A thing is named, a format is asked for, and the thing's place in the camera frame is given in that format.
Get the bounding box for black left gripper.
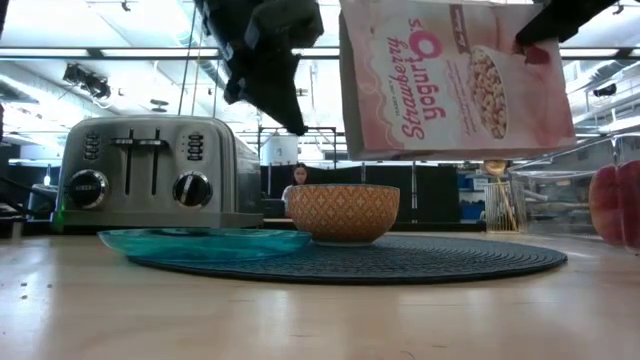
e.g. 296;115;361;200
193;0;310;138

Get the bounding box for pink strawberry yogurt cereal box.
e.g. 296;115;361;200
338;0;578;163

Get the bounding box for orange patterned ceramic bowl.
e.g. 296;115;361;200
286;183;402;248

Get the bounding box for teal glass plate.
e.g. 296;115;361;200
96;227;314;262

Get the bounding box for red apple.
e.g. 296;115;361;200
588;159;640;249

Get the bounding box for white cylindrical tank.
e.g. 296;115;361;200
261;133;301;167

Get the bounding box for small black ceiling light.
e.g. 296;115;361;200
591;82;619;99

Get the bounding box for person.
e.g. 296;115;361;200
280;161;311;219

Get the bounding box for silver four-slot toaster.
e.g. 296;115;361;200
51;114;265;234

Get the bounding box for clear plastic container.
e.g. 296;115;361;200
508;130;640;242

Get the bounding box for dark round woven placemat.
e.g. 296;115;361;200
127;234;569;287

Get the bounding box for thin hanging cables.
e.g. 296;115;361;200
177;0;222;119

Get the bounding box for black overhead frame bar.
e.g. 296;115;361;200
0;46;640;62

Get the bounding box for gold wire utensil holder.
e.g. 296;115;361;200
483;180;528;234

